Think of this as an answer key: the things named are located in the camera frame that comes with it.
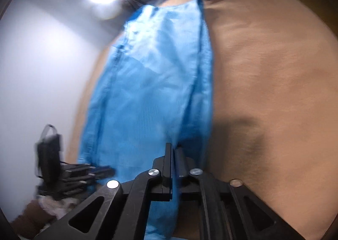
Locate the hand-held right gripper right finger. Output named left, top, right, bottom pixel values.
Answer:
left=174, top=146, right=307, bottom=240

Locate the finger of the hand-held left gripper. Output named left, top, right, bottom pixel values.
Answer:
left=88, top=166, right=116, bottom=180

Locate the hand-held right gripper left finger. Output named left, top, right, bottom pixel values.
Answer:
left=33, top=143, right=175, bottom=240

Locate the light blue zip jacket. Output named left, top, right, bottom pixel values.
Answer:
left=79, top=0, right=214, bottom=240

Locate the person's left forearm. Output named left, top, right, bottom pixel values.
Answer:
left=11, top=200, right=56, bottom=239

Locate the person's left hand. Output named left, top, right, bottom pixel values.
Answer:
left=37, top=195, right=80, bottom=217

